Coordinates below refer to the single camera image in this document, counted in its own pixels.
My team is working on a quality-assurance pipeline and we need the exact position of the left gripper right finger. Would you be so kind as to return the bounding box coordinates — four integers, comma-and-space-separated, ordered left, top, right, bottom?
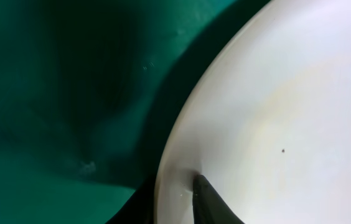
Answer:
192, 174, 244, 224

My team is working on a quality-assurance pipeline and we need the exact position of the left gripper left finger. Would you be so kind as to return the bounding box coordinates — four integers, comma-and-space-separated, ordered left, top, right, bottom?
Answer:
105, 177, 156, 224

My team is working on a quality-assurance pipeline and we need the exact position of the white plate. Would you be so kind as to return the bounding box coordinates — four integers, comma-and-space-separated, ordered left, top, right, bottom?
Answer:
154, 0, 351, 223

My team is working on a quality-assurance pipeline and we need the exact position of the teal plastic tray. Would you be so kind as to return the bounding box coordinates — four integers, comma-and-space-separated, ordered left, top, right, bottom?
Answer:
0, 0, 265, 223

